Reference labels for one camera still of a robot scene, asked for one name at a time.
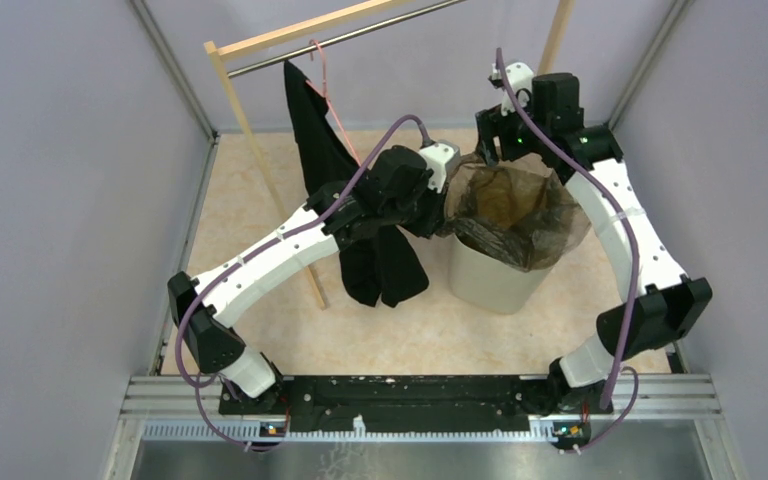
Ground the beige plastic trash bin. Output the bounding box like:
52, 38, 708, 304
448, 236, 552, 315

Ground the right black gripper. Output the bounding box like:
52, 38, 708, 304
475, 91, 548, 168

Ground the pink wire hanger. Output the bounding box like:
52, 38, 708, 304
304, 38, 362, 167

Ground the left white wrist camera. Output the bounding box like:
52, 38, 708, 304
418, 141, 461, 194

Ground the wooden clothes rack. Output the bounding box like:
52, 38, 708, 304
204, 1, 576, 310

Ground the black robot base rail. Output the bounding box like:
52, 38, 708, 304
277, 375, 602, 433

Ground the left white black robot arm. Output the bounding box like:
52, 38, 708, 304
167, 142, 460, 414

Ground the metal hanging rod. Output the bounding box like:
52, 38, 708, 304
227, 0, 464, 78

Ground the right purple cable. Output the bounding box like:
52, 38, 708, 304
493, 47, 641, 453

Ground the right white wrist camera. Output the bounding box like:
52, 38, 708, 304
488, 61, 535, 116

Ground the black t-shirt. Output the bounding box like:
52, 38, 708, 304
283, 61, 429, 308

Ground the dark translucent trash bag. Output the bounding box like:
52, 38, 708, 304
437, 154, 591, 272

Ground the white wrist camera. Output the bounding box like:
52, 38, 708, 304
418, 141, 461, 194
488, 61, 535, 116

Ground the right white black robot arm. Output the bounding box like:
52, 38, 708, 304
476, 62, 713, 412

